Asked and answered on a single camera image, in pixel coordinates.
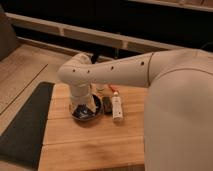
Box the white bottle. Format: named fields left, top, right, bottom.
left=112, top=92, right=123, bottom=121

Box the dark grey floor mat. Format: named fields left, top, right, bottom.
left=0, top=82, right=54, bottom=169

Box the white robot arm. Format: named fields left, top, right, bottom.
left=58, top=48, right=213, bottom=171

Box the dark round bowl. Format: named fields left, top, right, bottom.
left=70, top=94, right=101, bottom=121

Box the white cylindrical container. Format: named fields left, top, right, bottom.
left=96, top=84, right=106, bottom=94

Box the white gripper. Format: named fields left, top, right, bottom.
left=69, top=83, right=96, bottom=112

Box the wooden table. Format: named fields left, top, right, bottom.
left=38, top=84, right=147, bottom=171

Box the orange red pepper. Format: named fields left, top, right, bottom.
left=108, top=85, right=118, bottom=93

